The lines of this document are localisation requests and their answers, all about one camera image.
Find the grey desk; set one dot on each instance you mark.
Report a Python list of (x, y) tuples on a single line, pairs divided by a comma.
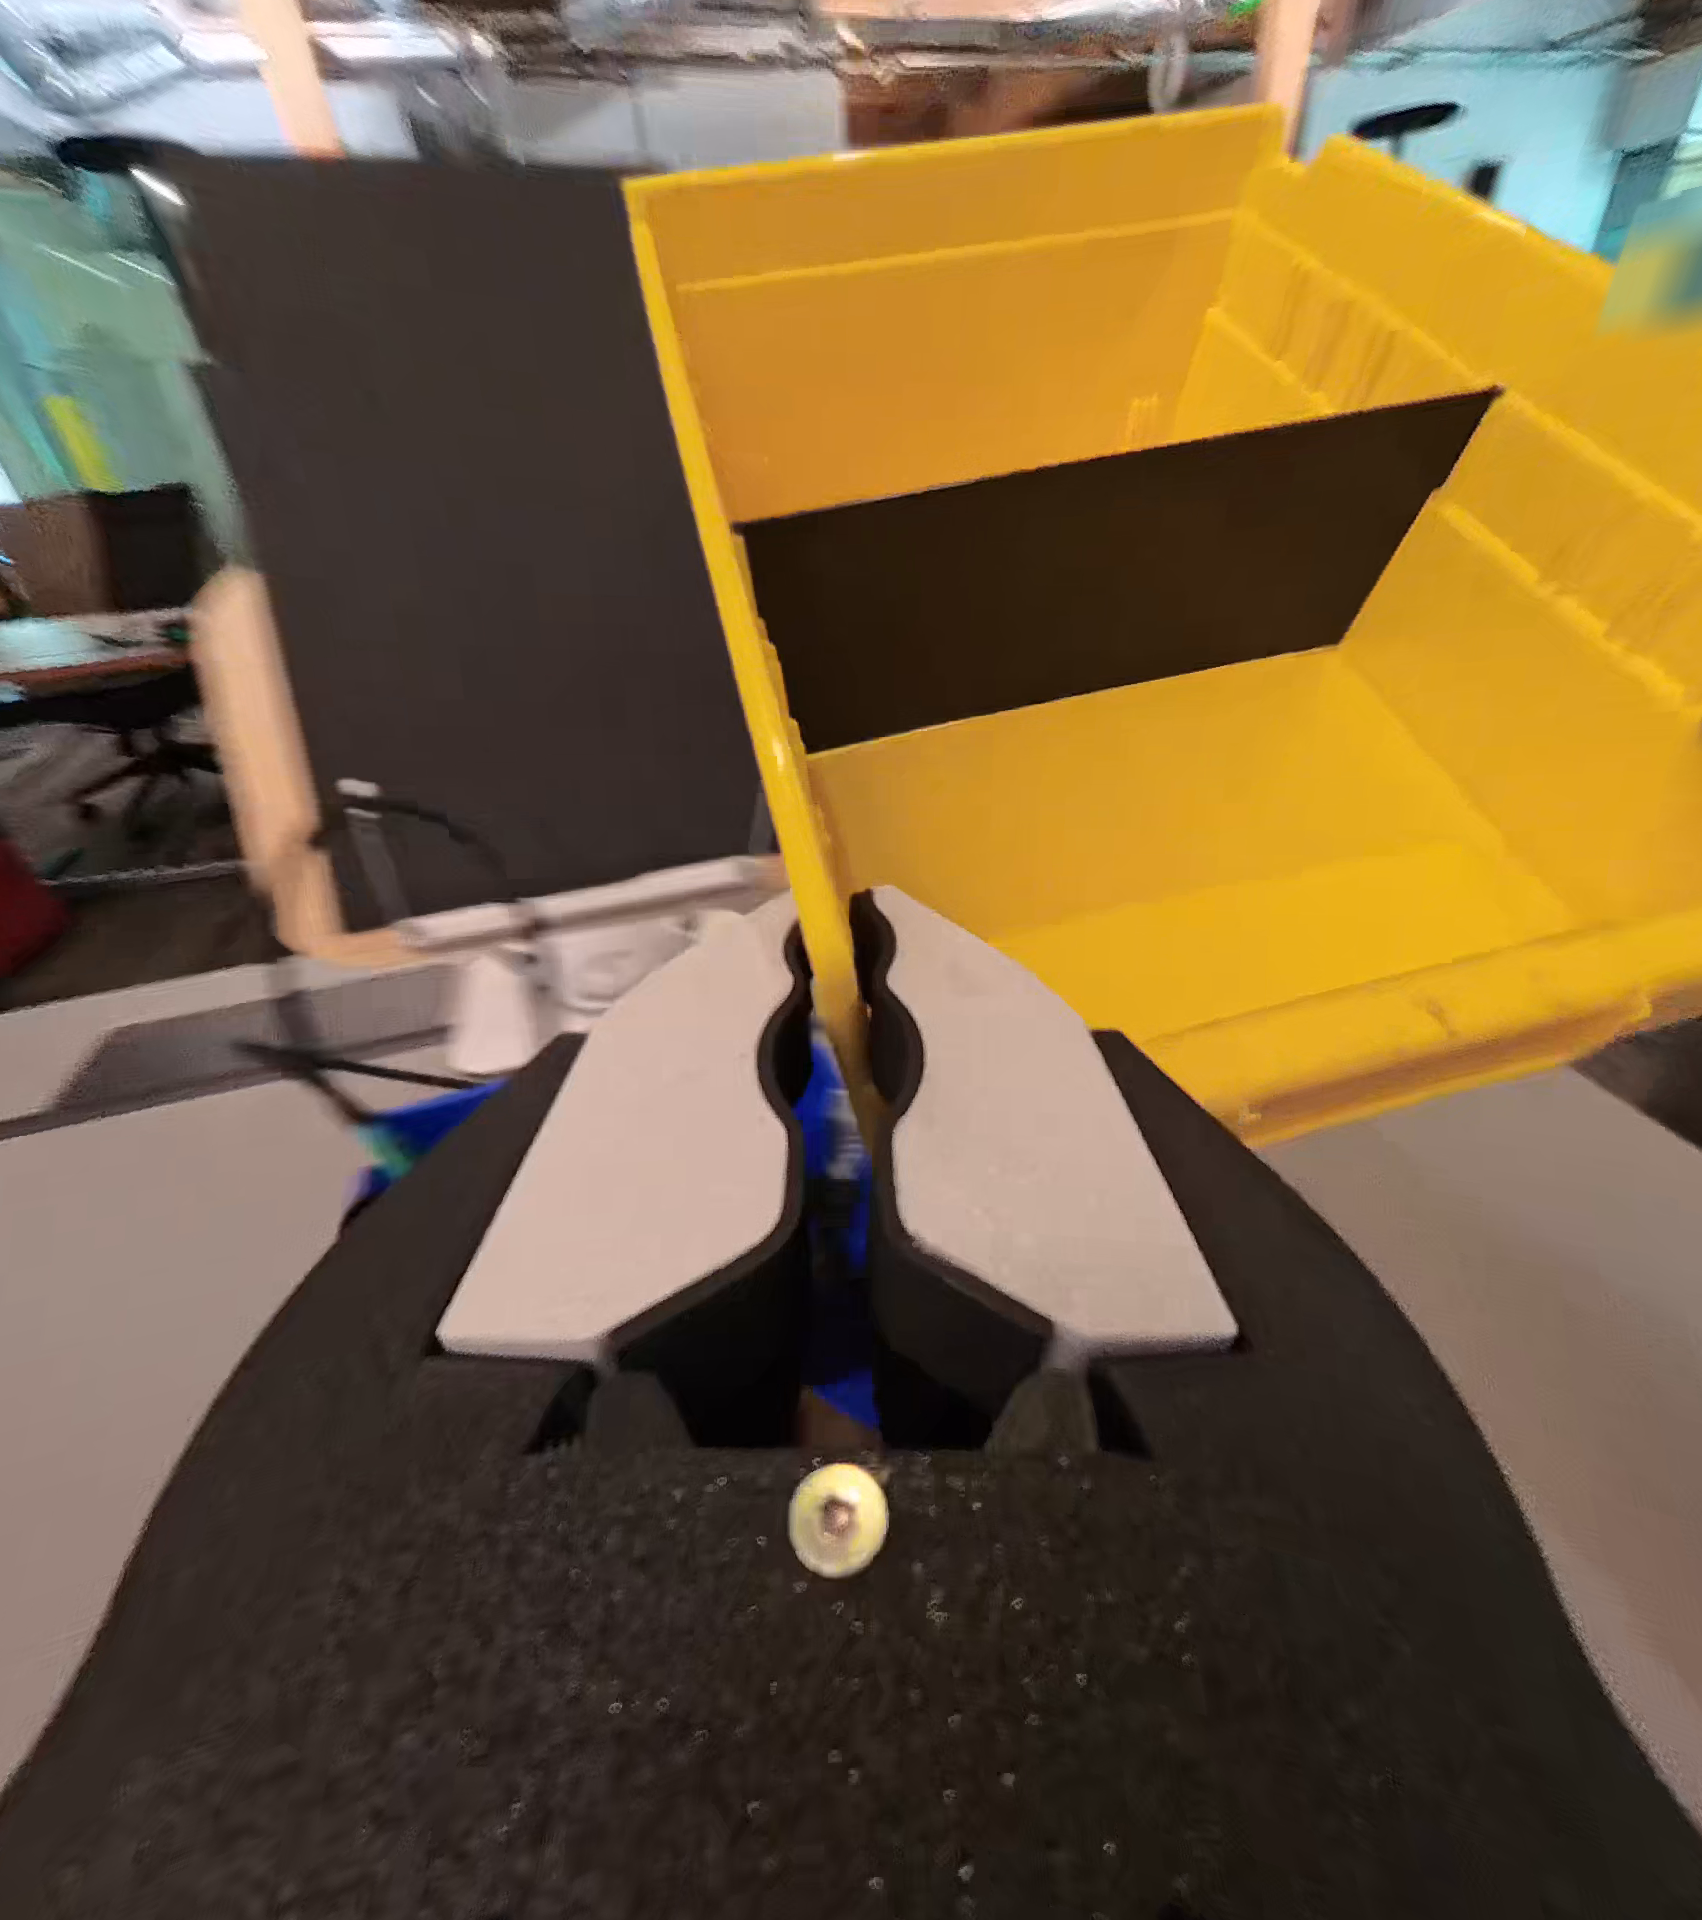
[(40, 1350)]

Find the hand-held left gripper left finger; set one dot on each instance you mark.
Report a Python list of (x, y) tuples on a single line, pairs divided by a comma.
[(610, 1201)]

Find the large blue plastic bin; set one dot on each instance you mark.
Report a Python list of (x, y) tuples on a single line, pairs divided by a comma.
[(430, 1125)]

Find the yellow plastic bin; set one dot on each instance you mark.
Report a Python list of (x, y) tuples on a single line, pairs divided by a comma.
[(1241, 840)]

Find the brown wooden table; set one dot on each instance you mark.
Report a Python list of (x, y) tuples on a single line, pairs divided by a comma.
[(40, 653)]

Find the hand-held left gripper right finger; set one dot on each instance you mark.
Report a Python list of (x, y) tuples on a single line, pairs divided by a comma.
[(1061, 1201)]

